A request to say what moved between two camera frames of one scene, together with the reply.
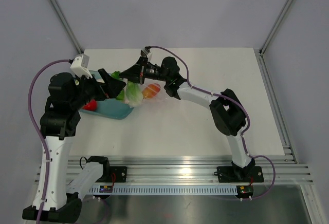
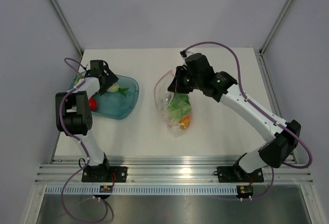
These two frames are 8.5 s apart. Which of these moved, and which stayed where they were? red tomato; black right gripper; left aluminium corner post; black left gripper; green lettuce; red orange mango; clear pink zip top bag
Moved: red orange mango; green lettuce; black left gripper; clear pink zip top bag; black right gripper
Stayed: red tomato; left aluminium corner post
